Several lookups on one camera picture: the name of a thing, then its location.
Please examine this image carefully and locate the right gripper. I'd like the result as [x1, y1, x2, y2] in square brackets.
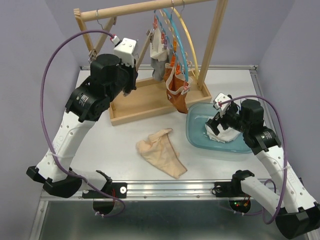
[204, 103, 250, 135]

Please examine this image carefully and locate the white underwear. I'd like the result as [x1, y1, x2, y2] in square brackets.
[205, 124, 240, 143]

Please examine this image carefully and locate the orange and cream underwear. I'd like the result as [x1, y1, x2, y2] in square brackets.
[163, 63, 193, 114]

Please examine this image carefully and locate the beige cotton underwear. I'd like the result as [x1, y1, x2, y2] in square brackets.
[136, 128, 188, 179]

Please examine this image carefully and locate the blue plastic hanger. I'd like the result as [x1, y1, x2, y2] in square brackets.
[152, 8, 190, 82]

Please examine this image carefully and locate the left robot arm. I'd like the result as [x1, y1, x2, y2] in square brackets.
[26, 53, 138, 198]

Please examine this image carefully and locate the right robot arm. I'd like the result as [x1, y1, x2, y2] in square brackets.
[206, 93, 320, 239]

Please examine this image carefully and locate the grey and cream underwear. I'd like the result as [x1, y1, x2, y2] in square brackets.
[149, 28, 169, 82]

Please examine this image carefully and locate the yellow plastic hanger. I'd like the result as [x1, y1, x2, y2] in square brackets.
[172, 8, 200, 80]

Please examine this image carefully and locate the wooden clothes rack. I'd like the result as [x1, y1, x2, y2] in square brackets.
[73, 0, 228, 126]

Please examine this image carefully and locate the teal plastic bin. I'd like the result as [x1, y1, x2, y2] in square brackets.
[185, 102, 252, 154]

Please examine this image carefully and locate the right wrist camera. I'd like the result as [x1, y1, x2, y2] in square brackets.
[213, 92, 232, 118]

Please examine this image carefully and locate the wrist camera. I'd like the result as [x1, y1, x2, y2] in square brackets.
[110, 35, 138, 68]
[213, 92, 232, 118]

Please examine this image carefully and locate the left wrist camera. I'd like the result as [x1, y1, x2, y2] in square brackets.
[110, 35, 138, 68]

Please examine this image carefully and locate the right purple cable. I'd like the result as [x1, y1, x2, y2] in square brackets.
[218, 94, 287, 225]

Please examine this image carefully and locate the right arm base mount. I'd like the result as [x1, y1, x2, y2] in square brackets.
[211, 181, 241, 198]

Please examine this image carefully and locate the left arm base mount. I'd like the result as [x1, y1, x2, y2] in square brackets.
[82, 170, 128, 199]

